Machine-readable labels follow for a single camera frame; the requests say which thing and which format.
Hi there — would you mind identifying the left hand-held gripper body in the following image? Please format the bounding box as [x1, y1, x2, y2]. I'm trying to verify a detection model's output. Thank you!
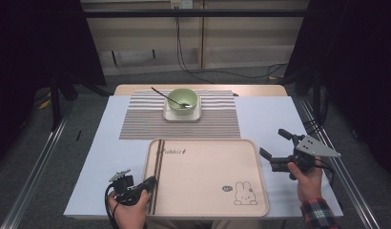
[108, 170, 151, 206]

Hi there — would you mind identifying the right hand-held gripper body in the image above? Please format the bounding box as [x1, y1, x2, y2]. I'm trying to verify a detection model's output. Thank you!
[269, 134, 341, 180]

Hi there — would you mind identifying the beige tray with rabbit print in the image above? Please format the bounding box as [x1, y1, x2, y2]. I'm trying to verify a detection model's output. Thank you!
[143, 138, 270, 218]

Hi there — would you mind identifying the white square plate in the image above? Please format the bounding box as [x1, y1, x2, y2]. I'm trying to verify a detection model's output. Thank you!
[162, 94, 202, 123]

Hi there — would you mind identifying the green bowl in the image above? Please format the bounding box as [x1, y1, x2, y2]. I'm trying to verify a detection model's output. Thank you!
[167, 88, 198, 116]

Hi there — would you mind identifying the metal spoon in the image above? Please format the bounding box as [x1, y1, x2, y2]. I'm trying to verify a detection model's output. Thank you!
[151, 86, 192, 109]

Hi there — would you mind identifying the person's left hand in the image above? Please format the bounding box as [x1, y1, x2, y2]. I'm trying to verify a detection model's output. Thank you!
[107, 190, 151, 229]

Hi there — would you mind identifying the person's right hand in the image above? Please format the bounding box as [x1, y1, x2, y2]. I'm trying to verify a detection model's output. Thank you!
[287, 156, 324, 204]

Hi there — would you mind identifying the white table cover sheet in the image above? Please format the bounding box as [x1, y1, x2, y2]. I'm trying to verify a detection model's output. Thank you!
[63, 94, 344, 220]

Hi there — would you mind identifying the wooden table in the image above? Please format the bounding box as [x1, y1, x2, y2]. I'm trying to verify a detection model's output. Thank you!
[113, 83, 288, 97]

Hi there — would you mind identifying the striped woven placemat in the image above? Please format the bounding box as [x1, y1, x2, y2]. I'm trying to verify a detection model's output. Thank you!
[118, 90, 241, 140]

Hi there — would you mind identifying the dark curtain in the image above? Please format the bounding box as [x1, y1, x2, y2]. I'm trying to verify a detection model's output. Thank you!
[0, 0, 108, 168]
[283, 0, 391, 184]

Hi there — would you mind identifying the black metal stand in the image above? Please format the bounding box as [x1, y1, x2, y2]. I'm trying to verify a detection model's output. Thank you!
[49, 72, 63, 131]

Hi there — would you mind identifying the black horizontal bar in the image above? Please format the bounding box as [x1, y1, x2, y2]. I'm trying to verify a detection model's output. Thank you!
[83, 9, 309, 19]

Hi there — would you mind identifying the metal floor rail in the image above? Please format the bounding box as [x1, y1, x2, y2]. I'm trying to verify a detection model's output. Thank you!
[298, 97, 381, 229]
[0, 98, 76, 229]

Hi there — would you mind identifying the black wall cable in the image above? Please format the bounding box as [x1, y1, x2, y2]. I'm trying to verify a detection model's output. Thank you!
[175, 8, 216, 85]
[180, 62, 288, 84]

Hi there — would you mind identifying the wooden wall strip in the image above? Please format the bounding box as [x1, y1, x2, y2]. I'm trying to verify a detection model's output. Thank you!
[197, 0, 207, 70]

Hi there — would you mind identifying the white wall socket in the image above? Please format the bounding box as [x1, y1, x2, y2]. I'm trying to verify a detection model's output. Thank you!
[170, 0, 194, 10]

